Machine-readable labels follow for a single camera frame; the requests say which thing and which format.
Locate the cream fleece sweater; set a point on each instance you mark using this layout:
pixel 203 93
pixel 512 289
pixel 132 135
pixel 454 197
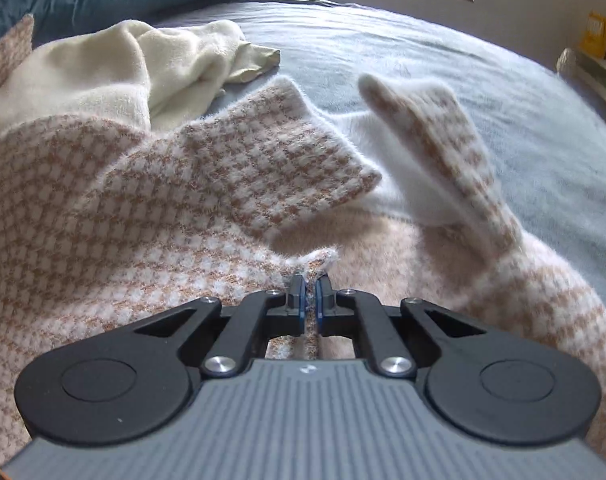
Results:
pixel 83 75

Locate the beige houndstooth coat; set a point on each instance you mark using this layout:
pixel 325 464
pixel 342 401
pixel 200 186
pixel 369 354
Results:
pixel 133 200

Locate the beige woven object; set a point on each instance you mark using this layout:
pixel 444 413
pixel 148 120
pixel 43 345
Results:
pixel 567 62

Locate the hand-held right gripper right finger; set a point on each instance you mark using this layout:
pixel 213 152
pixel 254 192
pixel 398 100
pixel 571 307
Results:
pixel 323 305

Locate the grey blue bed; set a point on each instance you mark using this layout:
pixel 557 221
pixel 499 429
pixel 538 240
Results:
pixel 483 110

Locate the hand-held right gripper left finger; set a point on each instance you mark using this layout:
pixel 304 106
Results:
pixel 297 305

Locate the yellow box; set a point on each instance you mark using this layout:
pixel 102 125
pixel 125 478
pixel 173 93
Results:
pixel 595 35

